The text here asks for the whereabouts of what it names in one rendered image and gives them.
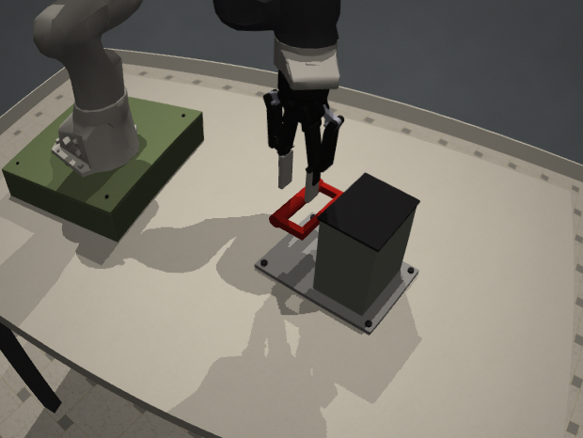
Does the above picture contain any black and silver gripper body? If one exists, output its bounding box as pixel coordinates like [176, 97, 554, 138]
[277, 70, 329, 125]

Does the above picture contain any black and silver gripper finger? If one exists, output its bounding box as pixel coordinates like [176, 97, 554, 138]
[263, 89, 298, 190]
[299, 104, 344, 203]

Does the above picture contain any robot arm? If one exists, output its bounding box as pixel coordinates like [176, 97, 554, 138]
[33, 0, 340, 177]

